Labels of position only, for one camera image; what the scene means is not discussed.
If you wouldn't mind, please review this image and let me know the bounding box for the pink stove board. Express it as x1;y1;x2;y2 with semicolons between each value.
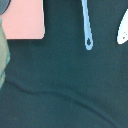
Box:
0;0;45;39

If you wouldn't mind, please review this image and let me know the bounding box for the white toy fish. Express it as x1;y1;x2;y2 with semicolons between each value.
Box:
117;9;128;44

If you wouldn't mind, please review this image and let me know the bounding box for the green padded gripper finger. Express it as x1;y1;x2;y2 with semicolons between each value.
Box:
0;19;10;89

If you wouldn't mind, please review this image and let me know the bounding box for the grey pan with handle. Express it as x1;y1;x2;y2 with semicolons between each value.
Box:
81;0;93;50

